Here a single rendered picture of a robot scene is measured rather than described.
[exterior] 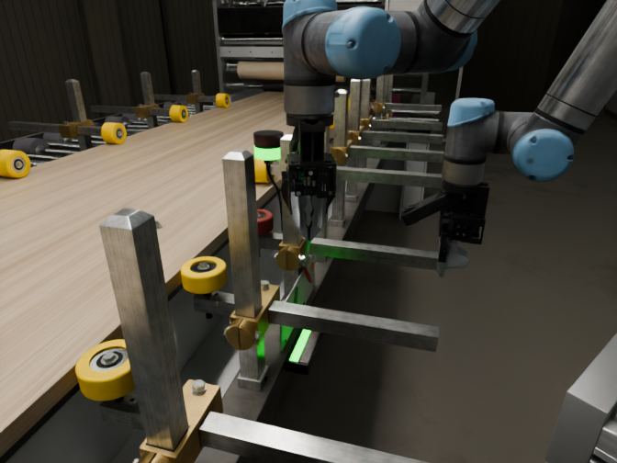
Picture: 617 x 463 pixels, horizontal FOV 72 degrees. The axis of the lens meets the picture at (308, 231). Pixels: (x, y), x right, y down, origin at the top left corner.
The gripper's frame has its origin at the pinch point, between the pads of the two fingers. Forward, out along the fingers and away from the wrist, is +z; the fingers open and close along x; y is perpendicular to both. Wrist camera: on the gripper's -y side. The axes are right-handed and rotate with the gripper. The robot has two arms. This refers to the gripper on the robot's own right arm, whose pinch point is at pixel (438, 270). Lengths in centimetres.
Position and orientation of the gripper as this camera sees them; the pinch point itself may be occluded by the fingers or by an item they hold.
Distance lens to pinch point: 96.5
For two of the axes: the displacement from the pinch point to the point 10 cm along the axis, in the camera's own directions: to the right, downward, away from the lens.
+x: 2.7, -4.0, 8.8
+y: 9.6, 1.0, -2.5
